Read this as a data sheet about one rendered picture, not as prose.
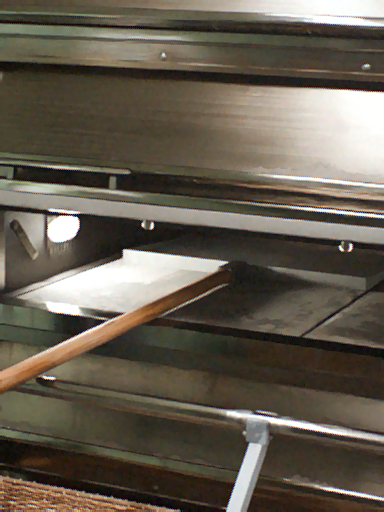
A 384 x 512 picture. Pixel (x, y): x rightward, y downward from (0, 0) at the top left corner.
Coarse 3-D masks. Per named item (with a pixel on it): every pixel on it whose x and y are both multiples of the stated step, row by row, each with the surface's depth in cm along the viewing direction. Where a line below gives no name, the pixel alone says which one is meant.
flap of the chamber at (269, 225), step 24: (0, 192) 224; (24, 192) 222; (120, 216) 215; (144, 216) 213; (168, 216) 211; (192, 216) 210; (216, 216) 208; (240, 216) 207; (336, 240) 209; (360, 240) 199
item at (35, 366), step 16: (224, 272) 265; (192, 288) 250; (208, 288) 256; (160, 304) 237; (176, 304) 243; (112, 320) 222; (128, 320) 225; (144, 320) 230; (80, 336) 211; (96, 336) 214; (112, 336) 219; (48, 352) 202; (64, 352) 205; (80, 352) 209; (16, 368) 193; (32, 368) 196; (48, 368) 200; (0, 384) 188; (16, 384) 192
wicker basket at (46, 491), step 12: (0, 480) 247; (12, 480) 246; (0, 492) 247; (12, 492) 246; (24, 492) 245; (36, 492) 244; (48, 492) 243; (60, 492) 242; (72, 492) 241; (84, 492) 241; (0, 504) 247; (12, 504) 246; (24, 504) 245; (36, 504) 244; (60, 504) 242; (72, 504) 241; (84, 504) 240; (96, 504) 239; (108, 504) 238; (120, 504) 238; (132, 504) 237
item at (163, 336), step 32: (0, 320) 246; (32, 320) 243; (64, 320) 240; (96, 320) 237; (160, 320) 236; (192, 352) 230; (224, 352) 228; (256, 352) 225; (288, 352) 223; (320, 352) 220; (352, 352) 219
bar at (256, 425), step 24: (24, 384) 201; (48, 384) 199; (72, 384) 198; (120, 408) 195; (144, 408) 193; (168, 408) 191; (192, 408) 190; (216, 408) 189; (264, 432) 185; (288, 432) 184; (312, 432) 183; (336, 432) 181; (360, 432) 180; (240, 480) 183; (240, 504) 180
